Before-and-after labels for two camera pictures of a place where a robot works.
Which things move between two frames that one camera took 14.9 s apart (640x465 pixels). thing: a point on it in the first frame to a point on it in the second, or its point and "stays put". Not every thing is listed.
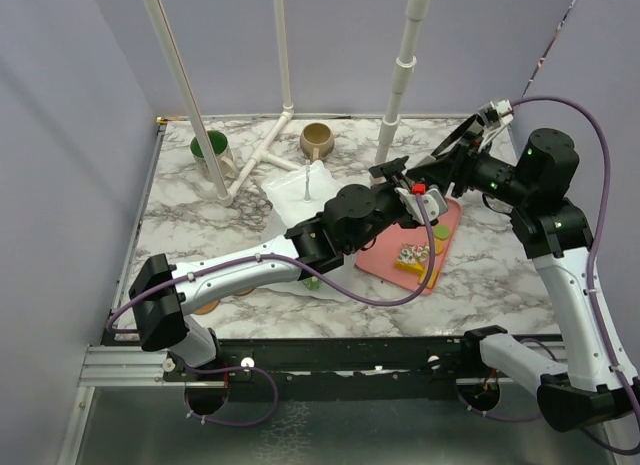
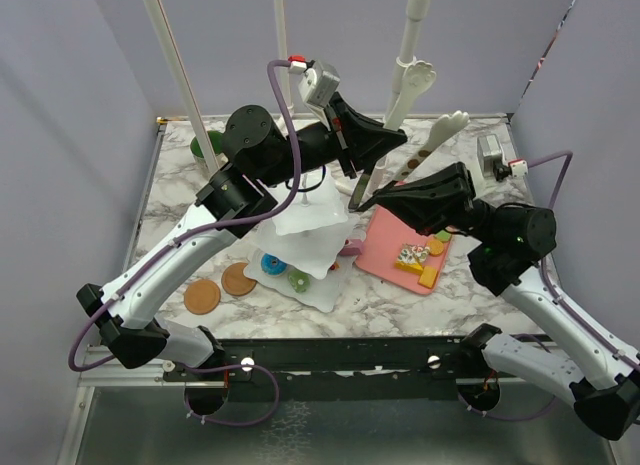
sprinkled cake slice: [412, 258] stays put
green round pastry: [441, 232] stays put
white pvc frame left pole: [223, 192] stays put
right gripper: [456, 165] to [434, 201]
